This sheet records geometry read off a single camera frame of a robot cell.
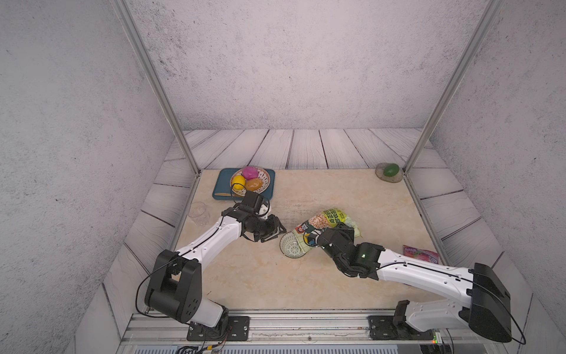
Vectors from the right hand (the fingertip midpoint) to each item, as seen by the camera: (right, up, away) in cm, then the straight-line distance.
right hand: (345, 223), depth 78 cm
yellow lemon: (-44, +16, +32) cm, 57 cm away
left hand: (-21, -4, +5) cm, 22 cm away
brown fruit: (-37, +14, +30) cm, 49 cm away
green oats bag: (-7, +1, +1) cm, 7 cm away
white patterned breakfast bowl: (-19, -12, +13) cm, 26 cm away
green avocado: (+33, +22, +37) cm, 54 cm away
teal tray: (-54, +14, +37) cm, 67 cm away
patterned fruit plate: (-34, +19, +40) cm, 56 cm away
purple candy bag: (+34, -14, +11) cm, 38 cm away
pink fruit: (-39, +20, +34) cm, 56 cm away
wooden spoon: (-53, +9, +33) cm, 63 cm away
